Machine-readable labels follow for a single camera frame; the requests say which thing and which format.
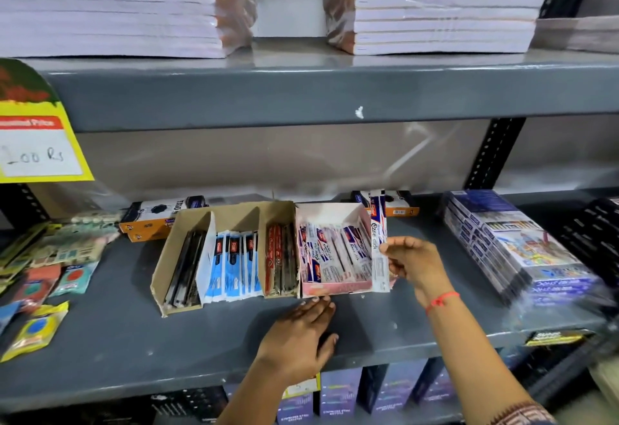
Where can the person's right thumb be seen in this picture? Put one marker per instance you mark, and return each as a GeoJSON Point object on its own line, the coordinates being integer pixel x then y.
{"type": "Point", "coordinates": [399, 243]}

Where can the person's right hand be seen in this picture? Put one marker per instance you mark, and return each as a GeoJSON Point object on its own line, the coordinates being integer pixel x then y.
{"type": "Point", "coordinates": [420, 267]}

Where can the grey metal shelf rack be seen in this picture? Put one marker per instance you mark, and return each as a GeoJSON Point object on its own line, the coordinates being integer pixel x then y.
{"type": "Point", "coordinates": [290, 95]}

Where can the pile of green stationery packets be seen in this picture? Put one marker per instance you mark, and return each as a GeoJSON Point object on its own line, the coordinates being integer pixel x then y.
{"type": "Point", "coordinates": [63, 241]}

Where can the plastic wrapped notebook stack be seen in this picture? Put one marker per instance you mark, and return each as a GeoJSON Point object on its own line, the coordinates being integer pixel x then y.
{"type": "Point", "coordinates": [435, 4]}

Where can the stack of black boxes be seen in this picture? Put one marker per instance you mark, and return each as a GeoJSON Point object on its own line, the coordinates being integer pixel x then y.
{"type": "Point", "coordinates": [595, 236]}

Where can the bundle of blue pen packets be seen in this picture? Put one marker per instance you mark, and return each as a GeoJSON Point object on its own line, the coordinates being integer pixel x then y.
{"type": "Point", "coordinates": [232, 262]}

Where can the red eraser packet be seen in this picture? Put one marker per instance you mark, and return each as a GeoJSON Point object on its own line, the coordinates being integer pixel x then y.
{"type": "Point", "coordinates": [36, 289]}

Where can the row of purple boxes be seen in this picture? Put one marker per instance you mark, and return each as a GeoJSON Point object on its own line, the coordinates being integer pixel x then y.
{"type": "Point", "coordinates": [382, 386]}

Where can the white pink display box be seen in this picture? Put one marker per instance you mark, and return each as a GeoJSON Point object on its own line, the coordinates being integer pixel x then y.
{"type": "Point", "coordinates": [333, 289]}

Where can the row of glue stick packets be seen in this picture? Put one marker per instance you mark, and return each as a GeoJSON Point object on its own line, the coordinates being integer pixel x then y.
{"type": "Point", "coordinates": [333, 250]}

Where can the person's right forearm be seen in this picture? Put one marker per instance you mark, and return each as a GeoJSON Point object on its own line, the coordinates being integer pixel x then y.
{"type": "Point", "coordinates": [474, 362]}

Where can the yellow black shelf label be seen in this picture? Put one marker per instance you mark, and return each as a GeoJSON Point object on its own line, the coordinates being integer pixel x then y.
{"type": "Point", "coordinates": [553, 337]}

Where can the white glue stick packet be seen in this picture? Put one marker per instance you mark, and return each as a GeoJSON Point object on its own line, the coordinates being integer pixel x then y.
{"type": "Point", "coordinates": [378, 226]}

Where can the person's left forearm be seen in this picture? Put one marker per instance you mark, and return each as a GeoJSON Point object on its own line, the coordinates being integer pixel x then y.
{"type": "Point", "coordinates": [251, 395]}

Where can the yellow blue eraser packet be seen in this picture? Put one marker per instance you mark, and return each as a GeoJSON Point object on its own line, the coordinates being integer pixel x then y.
{"type": "Point", "coordinates": [36, 330]}

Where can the brown cardboard divider box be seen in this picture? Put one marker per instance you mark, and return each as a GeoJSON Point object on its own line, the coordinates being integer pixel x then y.
{"type": "Point", "coordinates": [167, 270]}

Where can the stack of white notebooks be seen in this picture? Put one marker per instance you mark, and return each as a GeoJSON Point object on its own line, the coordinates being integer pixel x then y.
{"type": "Point", "coordinates": [106, 8]}

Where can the yellow price tag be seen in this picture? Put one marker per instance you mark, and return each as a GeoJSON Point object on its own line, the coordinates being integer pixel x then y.
{"type": "Point", "coordinates": [34, 134]}

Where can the person's left hand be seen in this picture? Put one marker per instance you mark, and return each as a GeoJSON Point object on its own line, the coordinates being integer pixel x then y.
{"type": "Point", "coordinates": [290, 347]}

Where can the patterned brown sleeve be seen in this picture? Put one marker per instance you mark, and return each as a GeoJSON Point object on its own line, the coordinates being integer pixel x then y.
{"type": "Point", "coordinates": [522, 415]}

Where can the small yellow price label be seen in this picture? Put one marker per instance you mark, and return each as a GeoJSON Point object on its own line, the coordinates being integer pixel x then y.
{"type": "Point", "coordinates": [302, 386]}

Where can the bundle of red pen packets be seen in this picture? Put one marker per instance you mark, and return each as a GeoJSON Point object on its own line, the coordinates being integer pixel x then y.
{"type": "Point", "coordinates": [280, 260]}

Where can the black patterned box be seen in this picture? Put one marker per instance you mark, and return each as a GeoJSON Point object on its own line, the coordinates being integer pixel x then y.
{"type": "Point", "coordinates": [188, 405]}

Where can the bundle of black pen packets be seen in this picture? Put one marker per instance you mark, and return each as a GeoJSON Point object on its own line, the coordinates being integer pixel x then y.
{"type": "Point", "coordinates": [186, 267]}

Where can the person's left thumb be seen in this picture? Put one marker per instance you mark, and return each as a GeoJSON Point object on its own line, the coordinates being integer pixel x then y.
{"type": "Point", "coordinates": [330, 345]}

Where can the orange black stationery box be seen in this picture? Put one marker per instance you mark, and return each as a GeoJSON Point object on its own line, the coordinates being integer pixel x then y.
{"type": "Point", "coordinates": [154, 216]}
{"type": "Point", "coordinates": [401, 203]}

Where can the teal eraser packet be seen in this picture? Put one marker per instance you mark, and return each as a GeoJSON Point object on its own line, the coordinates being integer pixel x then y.
{"type": "Point", "coordinates": [75, 278]}

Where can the wrapped stack of colour boxes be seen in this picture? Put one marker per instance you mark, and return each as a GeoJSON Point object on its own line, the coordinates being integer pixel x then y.
{"type": "Point", "coordinates": [517, 245]}

